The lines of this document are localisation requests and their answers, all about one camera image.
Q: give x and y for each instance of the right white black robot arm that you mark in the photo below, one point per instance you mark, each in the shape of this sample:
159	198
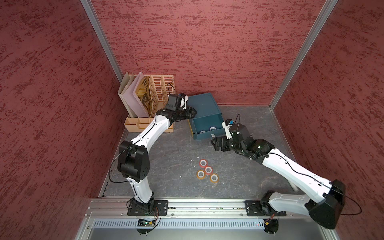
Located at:
322	200

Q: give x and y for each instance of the yellow patterned book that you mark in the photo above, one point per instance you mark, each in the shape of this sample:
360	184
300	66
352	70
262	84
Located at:
143	92

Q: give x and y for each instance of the beige folder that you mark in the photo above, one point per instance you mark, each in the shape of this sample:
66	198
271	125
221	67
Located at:
126	82

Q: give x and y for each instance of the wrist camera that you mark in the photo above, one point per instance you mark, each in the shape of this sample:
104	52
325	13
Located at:
184	99
227	124

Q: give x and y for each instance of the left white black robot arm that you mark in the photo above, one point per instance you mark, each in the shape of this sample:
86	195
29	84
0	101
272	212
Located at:
133	160

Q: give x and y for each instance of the beige plastic file organizer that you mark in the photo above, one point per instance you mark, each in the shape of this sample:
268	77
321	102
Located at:
160	93

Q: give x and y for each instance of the orange tape roll lower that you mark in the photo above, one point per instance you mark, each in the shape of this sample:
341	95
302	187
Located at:
214	178

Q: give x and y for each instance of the teal drawer cabinet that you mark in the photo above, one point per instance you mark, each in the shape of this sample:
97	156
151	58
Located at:
208	115

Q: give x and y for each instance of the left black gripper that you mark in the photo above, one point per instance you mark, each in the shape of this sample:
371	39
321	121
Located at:
190	112

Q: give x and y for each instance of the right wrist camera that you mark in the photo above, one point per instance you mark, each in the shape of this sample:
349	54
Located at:
227	124

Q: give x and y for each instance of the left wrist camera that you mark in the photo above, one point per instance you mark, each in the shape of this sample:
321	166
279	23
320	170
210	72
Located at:
184	99

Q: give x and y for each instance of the aluminium front rail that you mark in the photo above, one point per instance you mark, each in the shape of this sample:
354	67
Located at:
183	208

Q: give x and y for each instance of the white marker right side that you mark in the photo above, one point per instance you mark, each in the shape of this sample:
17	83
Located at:
293	186

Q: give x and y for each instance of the pink folder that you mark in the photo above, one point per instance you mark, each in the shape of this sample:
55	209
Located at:
132	99

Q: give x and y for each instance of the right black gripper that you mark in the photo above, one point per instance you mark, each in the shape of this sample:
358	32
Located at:
223	140

